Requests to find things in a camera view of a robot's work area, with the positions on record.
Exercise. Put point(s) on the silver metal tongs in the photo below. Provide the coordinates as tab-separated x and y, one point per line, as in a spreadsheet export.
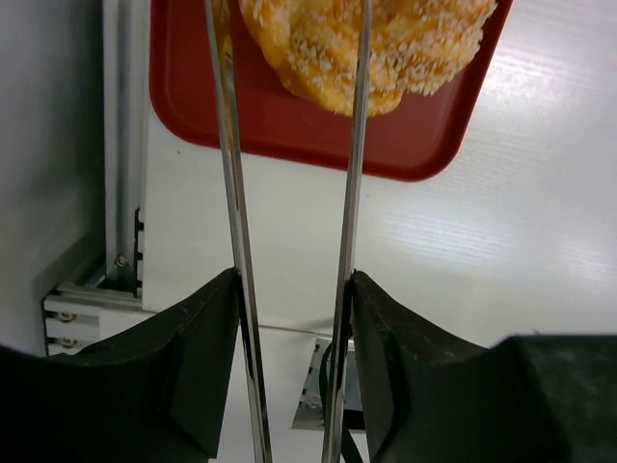
337	441

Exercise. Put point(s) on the round sugar-topped bread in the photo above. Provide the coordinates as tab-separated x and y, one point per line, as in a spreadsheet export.
416	47

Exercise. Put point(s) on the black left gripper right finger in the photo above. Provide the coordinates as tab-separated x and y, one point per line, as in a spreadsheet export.
430	396

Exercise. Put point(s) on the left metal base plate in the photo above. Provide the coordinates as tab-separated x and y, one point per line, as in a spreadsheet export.
309	414

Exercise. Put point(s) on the red plastic tray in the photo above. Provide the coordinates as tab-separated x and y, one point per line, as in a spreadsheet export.
414	142

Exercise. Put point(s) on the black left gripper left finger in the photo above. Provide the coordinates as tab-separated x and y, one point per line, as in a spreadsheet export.
155	392

